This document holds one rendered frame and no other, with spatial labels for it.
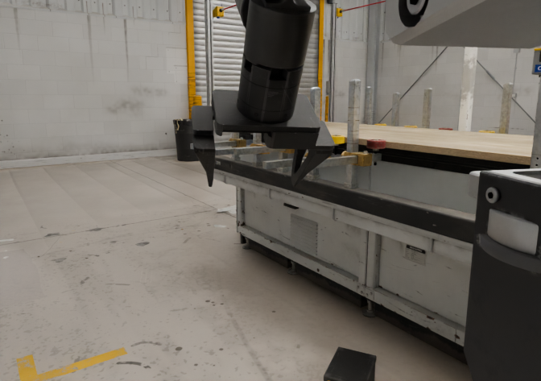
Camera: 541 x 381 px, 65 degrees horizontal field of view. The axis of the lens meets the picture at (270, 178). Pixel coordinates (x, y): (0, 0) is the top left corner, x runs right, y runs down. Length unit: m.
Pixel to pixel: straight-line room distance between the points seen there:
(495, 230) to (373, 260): 1.90
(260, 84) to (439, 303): 1.73
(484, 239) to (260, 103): 0.22
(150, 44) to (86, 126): 1.82
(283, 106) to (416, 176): 1.54
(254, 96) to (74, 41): 7.55
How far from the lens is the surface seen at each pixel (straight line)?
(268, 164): 1.83
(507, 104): 2.68
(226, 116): 0.41
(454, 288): 1.97
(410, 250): 2.04
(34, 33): 7.84
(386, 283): 2.19
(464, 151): 1.72
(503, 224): 0.27
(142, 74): 8.15
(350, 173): 1.86
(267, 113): 0.40
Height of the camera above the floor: 1.09
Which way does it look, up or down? 11 degrees down
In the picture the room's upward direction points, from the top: straight up
